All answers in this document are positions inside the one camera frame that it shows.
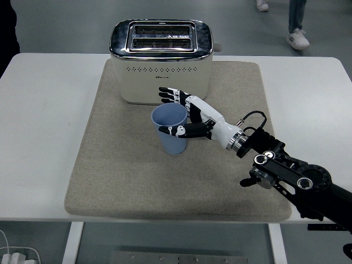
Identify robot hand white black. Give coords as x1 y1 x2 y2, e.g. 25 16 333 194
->
158 86 244 148

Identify blue plastic cup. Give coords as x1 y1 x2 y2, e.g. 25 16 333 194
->
151 103 190 156

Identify white chrome toaster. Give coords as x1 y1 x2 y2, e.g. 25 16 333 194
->
108 18 222 106

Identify beige felt mat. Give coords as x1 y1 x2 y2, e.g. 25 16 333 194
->
63 60 292 222

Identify person's leg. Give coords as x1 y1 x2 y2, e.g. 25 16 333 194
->
285 0 311 51

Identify person's foot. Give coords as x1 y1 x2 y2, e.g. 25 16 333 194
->
255 0 270 13

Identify white table leg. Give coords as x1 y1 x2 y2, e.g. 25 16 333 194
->
61 222 85 264
268 223 288 264

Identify grey metal plate with screws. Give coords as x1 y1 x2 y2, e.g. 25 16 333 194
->
109 250 250 264

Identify black table control panel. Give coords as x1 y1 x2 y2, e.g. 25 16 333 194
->
307 224 343 232

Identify person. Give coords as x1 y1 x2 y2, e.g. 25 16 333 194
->
0 0 21 79

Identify white plug adapter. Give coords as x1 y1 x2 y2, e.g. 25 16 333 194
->
1 252 27 264

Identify white cable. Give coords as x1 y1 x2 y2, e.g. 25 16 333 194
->
0 229 10 257

